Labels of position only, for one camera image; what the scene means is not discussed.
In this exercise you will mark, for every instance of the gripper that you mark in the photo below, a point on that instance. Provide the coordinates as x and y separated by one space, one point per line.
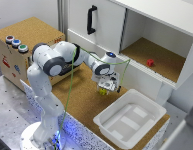
106 83

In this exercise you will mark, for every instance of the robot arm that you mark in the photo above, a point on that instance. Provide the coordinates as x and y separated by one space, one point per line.
46 86

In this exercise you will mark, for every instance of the white plastic box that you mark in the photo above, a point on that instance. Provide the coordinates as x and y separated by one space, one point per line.
131 118

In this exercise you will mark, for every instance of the blue button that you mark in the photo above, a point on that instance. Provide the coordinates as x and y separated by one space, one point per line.
16 43

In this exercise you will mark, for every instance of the white cabinet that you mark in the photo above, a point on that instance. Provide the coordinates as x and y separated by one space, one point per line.
152 43

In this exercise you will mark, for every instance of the wooden drawer box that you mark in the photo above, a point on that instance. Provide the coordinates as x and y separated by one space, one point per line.
19 50

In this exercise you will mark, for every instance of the white sliding door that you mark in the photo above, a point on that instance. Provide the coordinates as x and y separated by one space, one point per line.
96 23

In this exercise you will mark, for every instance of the pink block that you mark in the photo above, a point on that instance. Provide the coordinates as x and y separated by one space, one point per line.
150 62

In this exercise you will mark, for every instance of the green button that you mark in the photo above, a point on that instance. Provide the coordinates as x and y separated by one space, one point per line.
23 48

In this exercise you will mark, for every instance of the red button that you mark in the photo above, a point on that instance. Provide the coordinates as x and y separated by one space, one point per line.
9 39

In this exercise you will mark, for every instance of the yellow block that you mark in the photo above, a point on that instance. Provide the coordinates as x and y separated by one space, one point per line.
102 91

